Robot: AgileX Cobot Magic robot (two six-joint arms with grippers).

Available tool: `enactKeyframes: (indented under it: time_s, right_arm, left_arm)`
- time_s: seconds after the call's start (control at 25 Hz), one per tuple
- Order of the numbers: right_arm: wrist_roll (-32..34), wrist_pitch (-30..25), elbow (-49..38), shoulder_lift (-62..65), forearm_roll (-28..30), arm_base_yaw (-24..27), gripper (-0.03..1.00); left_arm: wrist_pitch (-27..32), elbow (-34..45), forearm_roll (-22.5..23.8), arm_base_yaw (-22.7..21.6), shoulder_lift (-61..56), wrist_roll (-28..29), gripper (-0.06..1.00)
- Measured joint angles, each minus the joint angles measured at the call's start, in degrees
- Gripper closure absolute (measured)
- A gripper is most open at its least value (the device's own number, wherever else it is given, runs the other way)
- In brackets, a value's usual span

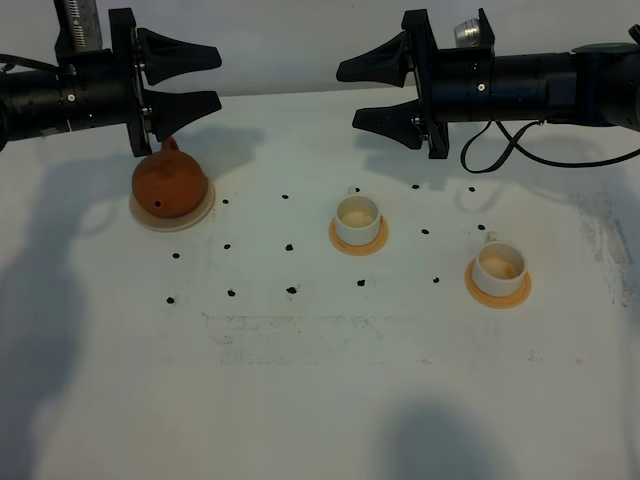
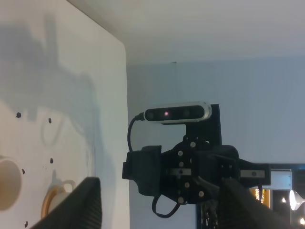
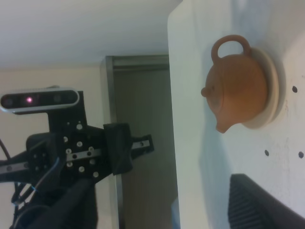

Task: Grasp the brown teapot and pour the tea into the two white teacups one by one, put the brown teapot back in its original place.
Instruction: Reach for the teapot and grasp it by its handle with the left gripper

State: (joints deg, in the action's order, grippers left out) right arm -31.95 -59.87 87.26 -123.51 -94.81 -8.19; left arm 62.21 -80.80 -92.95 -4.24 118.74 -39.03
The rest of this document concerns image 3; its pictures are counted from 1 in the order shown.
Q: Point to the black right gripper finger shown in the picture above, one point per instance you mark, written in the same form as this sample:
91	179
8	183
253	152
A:
251	207

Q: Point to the grey door frame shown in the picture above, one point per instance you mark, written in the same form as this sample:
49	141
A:
139	92

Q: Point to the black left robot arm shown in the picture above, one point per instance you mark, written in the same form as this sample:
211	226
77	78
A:
60	207

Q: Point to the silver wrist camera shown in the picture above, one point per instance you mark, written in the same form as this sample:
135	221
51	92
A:
36	100

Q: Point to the brown clay teapot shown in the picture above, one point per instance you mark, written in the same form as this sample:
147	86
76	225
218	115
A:
236	86

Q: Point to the beige round teapot coaster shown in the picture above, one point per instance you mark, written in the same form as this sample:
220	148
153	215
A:
275	77

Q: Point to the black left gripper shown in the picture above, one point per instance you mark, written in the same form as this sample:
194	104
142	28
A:
73	150

